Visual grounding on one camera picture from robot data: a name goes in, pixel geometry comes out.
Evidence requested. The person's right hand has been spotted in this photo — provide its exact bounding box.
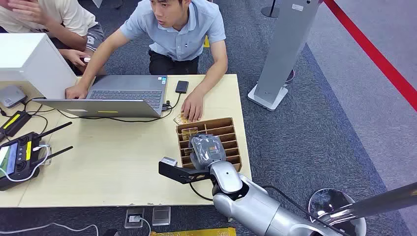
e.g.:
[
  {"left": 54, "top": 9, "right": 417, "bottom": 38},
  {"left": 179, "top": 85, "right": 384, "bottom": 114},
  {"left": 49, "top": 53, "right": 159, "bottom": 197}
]
[{"left": 65, "top": 85, "right": 89, "bottom": 100}]

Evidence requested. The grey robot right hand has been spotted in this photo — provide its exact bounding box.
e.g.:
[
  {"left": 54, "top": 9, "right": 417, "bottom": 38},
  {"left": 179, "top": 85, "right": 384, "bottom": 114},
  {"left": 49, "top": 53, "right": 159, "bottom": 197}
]
[{"left": 188, "top": 133, "right": 226, "bottom": 171}]

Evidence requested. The person's left hand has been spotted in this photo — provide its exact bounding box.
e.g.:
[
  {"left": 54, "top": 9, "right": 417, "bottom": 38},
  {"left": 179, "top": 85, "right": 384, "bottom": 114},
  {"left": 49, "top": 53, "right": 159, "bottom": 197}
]
[{"left": 181, "top": 92, "right": 205, "bottom": 123}]

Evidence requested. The gold card in box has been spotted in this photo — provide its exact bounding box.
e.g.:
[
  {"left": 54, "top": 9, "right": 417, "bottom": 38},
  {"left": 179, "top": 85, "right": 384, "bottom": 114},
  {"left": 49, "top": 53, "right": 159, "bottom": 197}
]
[{"left": 181, "top": 128, "right": 199, "bottom": 141}]

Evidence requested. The wooden slotted card box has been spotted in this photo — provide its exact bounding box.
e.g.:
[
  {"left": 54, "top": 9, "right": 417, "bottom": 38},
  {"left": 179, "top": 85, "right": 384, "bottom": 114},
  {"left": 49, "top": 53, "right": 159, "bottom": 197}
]
[{"left": 176, "top": 117, "right": 243, "bottom": 172}]

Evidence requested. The person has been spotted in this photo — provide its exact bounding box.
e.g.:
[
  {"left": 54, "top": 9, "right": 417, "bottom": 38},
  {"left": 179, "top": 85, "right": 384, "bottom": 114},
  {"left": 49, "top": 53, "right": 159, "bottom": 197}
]
[
  {"left": 65, "top": 0, "right": 229, "bottom": 123},
  {"left": 0, "top": 0, "right": 107, "bottom": 76}
]

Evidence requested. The grey laptop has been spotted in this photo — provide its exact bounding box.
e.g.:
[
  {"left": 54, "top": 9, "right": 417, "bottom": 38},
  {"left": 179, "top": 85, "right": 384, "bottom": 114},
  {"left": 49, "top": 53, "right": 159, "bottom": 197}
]
[{"left": 32, "top": 75, "right": 168, "bottom": 118}]

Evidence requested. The white box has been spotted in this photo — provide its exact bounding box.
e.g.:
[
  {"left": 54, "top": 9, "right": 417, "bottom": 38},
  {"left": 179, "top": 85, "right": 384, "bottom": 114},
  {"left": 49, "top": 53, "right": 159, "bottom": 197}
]
[{"left": 0, "top": 33, "right": 78, "bottom": 100}]

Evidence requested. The grey router box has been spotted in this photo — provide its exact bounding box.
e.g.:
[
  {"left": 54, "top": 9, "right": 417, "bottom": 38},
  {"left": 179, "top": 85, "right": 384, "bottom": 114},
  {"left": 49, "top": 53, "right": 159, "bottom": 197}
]
[{"left": 0, "top": 85, "right": 28, "bottom": 109}]

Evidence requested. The black device with yellow label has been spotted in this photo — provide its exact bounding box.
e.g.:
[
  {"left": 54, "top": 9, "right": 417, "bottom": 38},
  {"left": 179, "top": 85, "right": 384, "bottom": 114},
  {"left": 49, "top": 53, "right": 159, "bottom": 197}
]
[{"left": 0, "top": 111, "right": 32, "bottom": 143}]

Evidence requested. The metal floor socket cover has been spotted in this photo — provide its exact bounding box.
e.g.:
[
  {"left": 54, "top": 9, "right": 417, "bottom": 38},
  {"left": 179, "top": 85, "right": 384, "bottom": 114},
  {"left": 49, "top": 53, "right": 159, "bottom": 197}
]
[{"left": 151, "top": 206, "right": 171, "bottom": 227}]

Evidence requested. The yellow floor strip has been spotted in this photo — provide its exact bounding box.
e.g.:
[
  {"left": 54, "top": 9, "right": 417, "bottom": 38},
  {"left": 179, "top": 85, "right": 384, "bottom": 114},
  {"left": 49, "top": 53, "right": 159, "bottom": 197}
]
[{"left": 149, "top": 227, "right": 237, "bottom": 236}]

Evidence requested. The black remote controller with antennas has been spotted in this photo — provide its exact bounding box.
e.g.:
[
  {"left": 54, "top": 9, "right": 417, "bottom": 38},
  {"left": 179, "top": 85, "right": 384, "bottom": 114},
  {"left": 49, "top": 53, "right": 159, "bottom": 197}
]
[{"left": 0, "top": 121, "right": 74, "bottom": 192}]

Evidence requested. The floor socket with plug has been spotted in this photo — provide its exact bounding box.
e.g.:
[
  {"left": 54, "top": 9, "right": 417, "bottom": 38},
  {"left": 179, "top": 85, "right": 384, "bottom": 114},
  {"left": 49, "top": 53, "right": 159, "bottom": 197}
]
[{"left": 124, "top": 207, "right": 145, "bottom": 229}]

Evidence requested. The grey kiosk stand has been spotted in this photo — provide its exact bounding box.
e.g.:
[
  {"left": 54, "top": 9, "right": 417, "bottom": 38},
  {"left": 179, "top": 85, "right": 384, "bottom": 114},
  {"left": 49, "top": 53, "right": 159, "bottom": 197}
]
[{"left": 247, "top": 0, "right": 323, "bottom": 112}]

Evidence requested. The black stanchion base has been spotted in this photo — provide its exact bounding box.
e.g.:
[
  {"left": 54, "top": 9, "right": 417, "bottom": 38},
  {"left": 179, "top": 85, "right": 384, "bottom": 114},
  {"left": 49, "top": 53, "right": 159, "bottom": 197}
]
[{"left": 260, "top": 0, "right": 281, "bottom": 18}]

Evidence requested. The chrome stanchion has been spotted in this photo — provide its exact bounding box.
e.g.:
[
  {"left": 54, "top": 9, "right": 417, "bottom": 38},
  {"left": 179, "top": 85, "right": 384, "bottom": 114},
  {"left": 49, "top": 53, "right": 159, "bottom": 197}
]
[{"left": 307, "top": 182, "right": 417, "bottom": 236}]

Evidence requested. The red barrier belt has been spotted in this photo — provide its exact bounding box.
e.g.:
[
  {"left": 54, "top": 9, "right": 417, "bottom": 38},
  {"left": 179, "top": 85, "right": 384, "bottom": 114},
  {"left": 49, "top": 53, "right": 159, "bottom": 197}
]
[{"left": 323, "top": 0, "right": 417, "bottom": 113}]

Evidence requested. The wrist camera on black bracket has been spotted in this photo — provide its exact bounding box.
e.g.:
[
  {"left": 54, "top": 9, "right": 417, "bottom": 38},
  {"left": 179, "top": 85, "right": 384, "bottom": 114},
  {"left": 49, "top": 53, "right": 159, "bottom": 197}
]
[{"left": 158, "top": 157, "right": 216, "bottom": 185}]

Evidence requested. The black router cable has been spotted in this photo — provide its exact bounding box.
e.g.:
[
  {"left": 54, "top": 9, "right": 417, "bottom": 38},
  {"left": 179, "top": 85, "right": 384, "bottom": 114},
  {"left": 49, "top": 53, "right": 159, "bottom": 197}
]
[{"left": 0, "top": 97, "right": 56, "bottom": 134}]

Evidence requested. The black drive cable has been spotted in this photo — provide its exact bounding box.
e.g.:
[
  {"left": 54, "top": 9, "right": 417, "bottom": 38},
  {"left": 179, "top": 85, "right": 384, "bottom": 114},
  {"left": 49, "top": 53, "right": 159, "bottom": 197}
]
[{"left": 57, "top": 92, "right": 182, "bottom": 124}]

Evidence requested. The white cable on controller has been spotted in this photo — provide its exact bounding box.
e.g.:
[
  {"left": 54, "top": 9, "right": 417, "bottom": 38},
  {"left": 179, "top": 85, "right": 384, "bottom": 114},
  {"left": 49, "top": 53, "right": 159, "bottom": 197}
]
[{"left": 0, "top": 145, "right": 52, "bottom": 183}]

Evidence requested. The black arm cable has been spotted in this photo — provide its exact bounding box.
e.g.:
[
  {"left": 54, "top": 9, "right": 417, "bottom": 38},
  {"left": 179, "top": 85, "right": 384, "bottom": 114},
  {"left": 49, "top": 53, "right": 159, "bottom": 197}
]
[{"left": 260, "top": 185, "right": 354, "bottom": 236}]

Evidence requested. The white floor cable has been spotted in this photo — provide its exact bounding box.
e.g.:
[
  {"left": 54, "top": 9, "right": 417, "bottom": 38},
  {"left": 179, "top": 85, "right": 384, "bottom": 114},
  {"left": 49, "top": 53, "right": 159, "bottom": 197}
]
[{"left": 0, "top": 222, "right": 99, "bottom": 236}]

